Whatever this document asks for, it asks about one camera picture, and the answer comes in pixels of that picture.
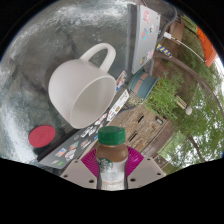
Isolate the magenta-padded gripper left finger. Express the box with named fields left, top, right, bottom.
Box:
left=59, top=148, right=102, bottom=191

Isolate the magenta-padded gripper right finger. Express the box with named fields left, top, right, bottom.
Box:
left=123, top=146, right=167, bottom=191

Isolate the green-capped coffee drink bottle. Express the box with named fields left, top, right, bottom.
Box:
left=95, top=125, right=129, bottom=192

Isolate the black laptop with stickers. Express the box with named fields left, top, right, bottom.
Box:
left=37, top=99, right=118, bottom=170

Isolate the flat round red coaster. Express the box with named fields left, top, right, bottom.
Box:
left=28, top=124, right=57, bottom=149

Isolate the white ceramic mug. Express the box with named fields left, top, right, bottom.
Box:
left=47, top=42, right=118, bottom=130

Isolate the green plant in teal pot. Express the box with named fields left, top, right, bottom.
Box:
left=128, top=71, right=188, bottom=122

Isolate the colourful printed card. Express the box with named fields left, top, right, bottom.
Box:
left=115, top=69, right=128, bottom=94

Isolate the tall leaning tree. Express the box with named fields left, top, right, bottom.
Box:
left=151, top=49, right=224, bottom=161

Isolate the blue yellow striped cone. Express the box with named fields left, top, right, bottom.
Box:
left=155, top=43, right=173, bottom=58

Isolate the silver laptop with stickers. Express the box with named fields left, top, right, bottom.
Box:
left=127, top=3, right=162, bottom=76

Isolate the wooden lamp post with globe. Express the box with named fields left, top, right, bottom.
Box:
left=174, top=94, right=194, bottom=117

